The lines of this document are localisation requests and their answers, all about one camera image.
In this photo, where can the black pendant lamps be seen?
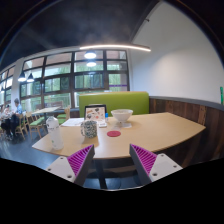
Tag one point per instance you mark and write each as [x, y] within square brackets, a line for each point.
[90, 55]

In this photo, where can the wooden chairs with green seats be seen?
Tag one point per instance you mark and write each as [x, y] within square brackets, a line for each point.
[36, 122]

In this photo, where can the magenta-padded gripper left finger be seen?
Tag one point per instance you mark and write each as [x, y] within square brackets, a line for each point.
[61, 166]

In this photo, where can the speckled ceramic mug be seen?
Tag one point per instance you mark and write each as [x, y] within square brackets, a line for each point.
[89, 129]

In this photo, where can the flat round red coaster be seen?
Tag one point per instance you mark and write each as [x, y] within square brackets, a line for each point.
[113, 133]

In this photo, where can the white ceramic bowl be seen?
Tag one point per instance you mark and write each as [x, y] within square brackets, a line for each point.
[121, 114]

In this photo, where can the long curved ceiling light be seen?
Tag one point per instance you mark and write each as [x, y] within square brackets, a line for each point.
[115, 47]

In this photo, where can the light wooden dining table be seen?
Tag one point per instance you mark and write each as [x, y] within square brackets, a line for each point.
[45, 110]

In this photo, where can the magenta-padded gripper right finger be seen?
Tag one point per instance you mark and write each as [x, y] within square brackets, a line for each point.
[163, 165]

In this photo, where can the small flat box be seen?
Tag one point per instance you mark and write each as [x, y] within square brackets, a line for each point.
[102, 124]

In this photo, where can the white paper sheets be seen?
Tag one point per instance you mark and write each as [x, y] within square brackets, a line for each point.
[72, 122]

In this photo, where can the black-framed picture sign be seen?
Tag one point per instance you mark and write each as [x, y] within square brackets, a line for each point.
[95, 113]

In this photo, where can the green upholstered bench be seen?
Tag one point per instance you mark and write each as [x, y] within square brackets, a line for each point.
[113, 101]

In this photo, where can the black-framed window wall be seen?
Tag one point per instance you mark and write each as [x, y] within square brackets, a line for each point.
[60, 83]

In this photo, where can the white plastic bottle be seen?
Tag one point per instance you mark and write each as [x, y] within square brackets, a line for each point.
[55, 135]

